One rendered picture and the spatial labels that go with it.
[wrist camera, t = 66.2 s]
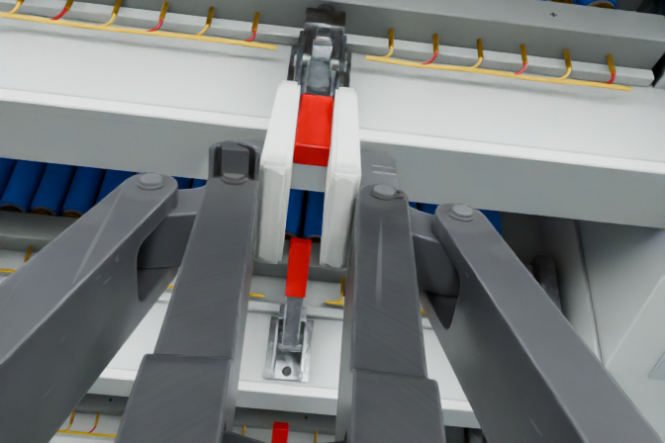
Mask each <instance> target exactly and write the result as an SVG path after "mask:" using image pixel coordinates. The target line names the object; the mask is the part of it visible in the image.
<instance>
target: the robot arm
mask: <svg viewBox="0 0 665 443"><path fill-rule="evenodd" d="M300 88H301V85H298V82H295V81H286V80H282V83H279V85H278V89H277V93H276V97H275V102H274V106H273V110H272V114H271V119H270V123H269V127H268V131H267V136H266V140H263V139H253V138H243V137H236V138H235V139H233V140H224V141H219V142H216V143H214V144H212V145H211V146H210V147H209V173H208V180H207V183H206V185H205V186H203V187H199V188H194V189H184V190H178V183H177V181H176V180H175V179H174V178H173V177H171V176H169V175H165V174H162V173H156V172H149V173H148V172H144V173H142V174H138V175H134V176H132V177H130V178H128V179H126V180H125V181H124V182H123V183H122V184H120V185H119V186H118V187H117V188H116V189H114V190H113V191H112V192H111V193H109V194H108V195H107V196H106V197H105V198H103V199H102V200H101V201H100V202H99V203H97V204H96V205H95V206H94V207H93V208H91V209H90V210H89V211H88V212H87V213H85V214H84V215H83V216H82V217H80V218H79V219H78V220H77V221H75V222H74V223H73V224H72V225H71V226H69V227H68V228H67V229H66V230H65V231H63V232H62V233H61V234H60V235H59V236H57V237H56V238H55V239H54V240H52V241H51V242H50V243H49V244H48V245H46V246H45V247H44V248H43V249H42V250H40V251H39V252H38V253H37V254H36V255H34V256H33V257H32V258H31V259H29V260H28V261H27V262H26V263H25V264H23V265H22V266H21V267H20V268H19V269H17V270H16V271H15V272H14V273H13V274H11V275H10V276H9V277H8V278H7V279H5V280H4V281H3V282H2V283H0V443H48V442H49V441H50V440H51V438H52V437H53V436H54V434H55V433H56V432H57V430H58V429H59V428H60V427H61V425H62V424H63V423H64V421H65V420H66V419H67V417H68V416H69V415H70V414H71V413H72V412H73V411H74V409H75V408H76V407H77V405H78V404H79V403H80V401H81V400H82V399H83V397H84V396H85V395H86V394H87V392H88V391H89V390H90V388H91V387H92V386H93V384H94V383H95V382H96V380H97V379H98V378H99V377H100V375H101V374H102V373H103V371H104V370H105V369H106V367H107V366H108V365H109V363H110V362H111V361H112V360H113V358H114V357H115V356H116V354H117V353H118V352H119V350H120V349H121V348H122V346H123V345H124V344H125V343H126V341H127V340H128V339H129V337H130V336H131V335H132V333H133V332H134V331H135V329H136V328H137V327H138V326H139V324H140V323H141V322H142V320H143V319H144V317H145V316H146V315H147V313H148V312H149V311H150V310H151V308H152V307H153V306H154V304H155V303H156V302H157V300H158V299H159V298H160V296H161V295H162V294H163V293H164V291H165V290H166V289H167V287H168V286H169V285H170V283H171V282H172V281H173V279H174V278H175V277H176V275H177V273H178V275H177V278H176V281H175V284H174V288H173V291H172V294H171V297H170V300H169V304H168V307H167V310H166V313H165V316H164V320H163V323H162V326H161V329H160V331H159V335H158V338H157V341H156V344H155V347H154V351H153V353H152V354H151V353H146V354H144V355H143V357H142V361H141V363H140V366H139V369H138V372H137V375H136V378H135V381H134V384H133V387H132V390H131V393H130V396H129V399H128V402H127V405H126V408H125V411H124V414H123V417H122V420H121V423H120V426H119V429H118V432H117V435H116V438H115V441H114V443H265V442H262V441H259V440H256V439H253V438H250V437H247V436H243V435H240V434H237V433H234V432H233V427H234V419H235V411H236V403H237V395H238V380H239V372H240V364H241V356H242V348H243V341H244V333H245V325H246V317H247V309H248V301H249V293H250V285H251V277H252V269H253V259H257V262H258V263H269V264H277V261H282V253H283V244H284V236H285V227H286V220H287V211H288V203H289V194H290V186H291V177H292V169H293V153H294V142H295V133H296V126H297V118H298V109H299V98H300ZM396 168H397V167H396V162H395V159H394V158H393V157H392V156H391V155H390V154H389V153H388V152H381V151H372V150H363V149H360V146H359V125H358V106H357V92H354V88H345V87H339V89H338V90H335V96H334V104H333V112H332V137H331V149H330V157H329V165H328V166H327V173H326V187H325V199H324V213H323V226H322V240H321V254H320V265H324V268H323V269H328V270H336V271H342V270H343V268H347V270H346V276H345V283H344V289H343V297H344V308H343V322H342V337H341V350H340V364H339V378H338V393H337V407H336V421H335V435H334V442H327V443H446V438H445V430H444V423H443V415H442V407H441V400H440V392H439V387H438V382H437V381H436V380H435V379H429V378H428V367H427V358H426V350H425V341H424V332H423V323H422V314H421V305H422V307H423V309H424V311H425V313H426V315H427V318H428V320H429V323H430V325H431V327H432V329H433V331H434V333H435V335H436V337H437V339H438V341H439V343H440V345H441V347H442V349H443V351H444V353H445V356H446V358H447V360H448V362H449V364H450V366H451V368H452V370H453V372H454V374H455V376H456V378H457V380H458V382H459V384H460V386H461V389H462V391H463V392H464V394H465V396H466V398H467V400H468V402H469V404H470V406H471V408H472V410H473V412H474V414H475V416H476V418H477V420H478V423H479V425H480V427H481V429H482V431H483V433H484V435H485V437H486V439H487V441H488V443H665V442H664V441H663V440H662V438H661V437H660V436H659V435H658V433H657V432H656V431H655V430H654V428H653V427H652V426H651V424H650V423H649V422H648V421H647V419H646V418H645V417H644V416H643V414H642V413H641V412H640V411H639V409H638V408H637V407H636V406H635V404H634V403H633V402H632V401H631V399H630V398H629V397H628V395H627V394H626V393H625V392H624V390H623V389H622V388H621V387H620V385H619V384H618V383H617V381H616V380H615V379H614V378H613V376H612V375H611V374H610V372H609V371H608V370H607V369H606V367H605V366H604V365H603V364H602V362H601V361H600V360H599V359H598V357H597V356H596V355H595V354H594V352H593V351H592V350H591V348H590V347H589V346H588V345H587V343H586V342H585V341H584V340H583V338H582V337H581V336H580V335H579V333H578V332H577V331H576V330H575V328H574V327H573V326H572V325H571V323H570V322H569V321H568V319H567V318H566V317H565V316H564V314H563V313H562V312H561V311H560V309H559V308H558V307H557V306H556V304H555V303H554V302H553V301H552V299H551V298H549V296H548V295H547V294H546V293H545V291H544V290H543V289H542V288H541V286H540V285H539V284H538V283H537V281H536V280H535V279H534V278H533V276H532V275H531V274H530V272H529V271H528V270H527V269H526V267H525V266H524V265H523V263H522V262H521V261H520V260H519V258H518V257H517V256H516V255H515V253H514V252H513V251H512V250H511V248H510V247H509V246H508V244H507V243H506V242H505V241H504V239H503V238H502V237H501V236H500V234H499V233H498V232H497V231H496V229H495V228H494V227H493V226H492V224H491V223H490V222H489V220H488V219H487V218H486V217H485V216H484V215H483V214H482V213H481V212H480V211H478V210H476V209H474V208H472V207H471V206H469V205H465V204H461V203H458V204H455V203H448V204H442V205H440V206H438V207H437V208H436V210H435V213H434V215H431V214H427V213H424V212H421V211H418V210H416V209H414V208H412V207H410V206H409V199H408V196H407V195H406V193H405V192H403V191H402V190H401V189H400V185H399V179H398V175H397V174H398V173H397V169H396ZM348 256H349V257H348ZM178 266H180V268H179V272H178ZM420 303H421V305H420Z"/></svg>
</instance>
